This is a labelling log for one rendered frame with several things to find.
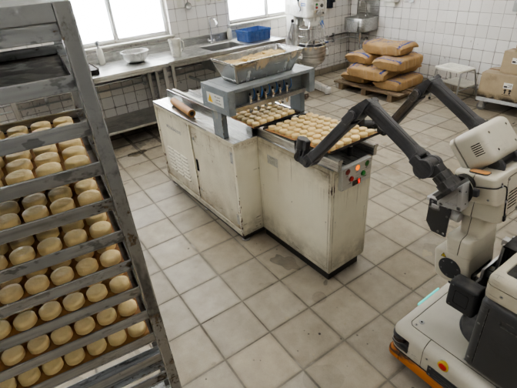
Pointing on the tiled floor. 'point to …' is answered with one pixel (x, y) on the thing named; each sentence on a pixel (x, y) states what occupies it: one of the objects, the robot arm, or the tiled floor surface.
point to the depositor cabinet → (213, 166)
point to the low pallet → (374, 89)
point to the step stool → (459, 76)
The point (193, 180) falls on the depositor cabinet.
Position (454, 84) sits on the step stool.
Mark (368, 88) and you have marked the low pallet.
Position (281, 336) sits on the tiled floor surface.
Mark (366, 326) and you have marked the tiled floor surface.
